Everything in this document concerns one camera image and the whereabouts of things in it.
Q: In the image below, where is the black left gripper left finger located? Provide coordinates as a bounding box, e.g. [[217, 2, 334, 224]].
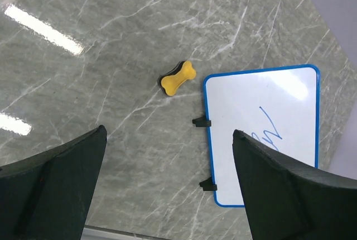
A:
[[1, 125, 107, 239]]

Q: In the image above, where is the blue-framed small whiteboard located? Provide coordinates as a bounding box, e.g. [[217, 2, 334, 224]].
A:
[[203, 64, 320, 208]]

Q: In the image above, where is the black whiteboard clip lower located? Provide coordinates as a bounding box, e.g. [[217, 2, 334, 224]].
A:
[[199, 177, 217, 191]]

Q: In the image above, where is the black whiteboard clip upper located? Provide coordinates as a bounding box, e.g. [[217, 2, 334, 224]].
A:
[[192, 116, 211, 128]]

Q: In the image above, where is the yellow bone-shaped whiteboard eraser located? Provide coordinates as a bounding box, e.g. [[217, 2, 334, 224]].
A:
[[158, 60, 196, 97]]

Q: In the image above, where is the black whiteboard clip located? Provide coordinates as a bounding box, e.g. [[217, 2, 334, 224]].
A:
[[192, 116, 211, 128], [199, 177, 217, 191]]

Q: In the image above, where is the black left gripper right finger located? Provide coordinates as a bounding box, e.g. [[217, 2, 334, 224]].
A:
[[233, 129, 356, 239]]

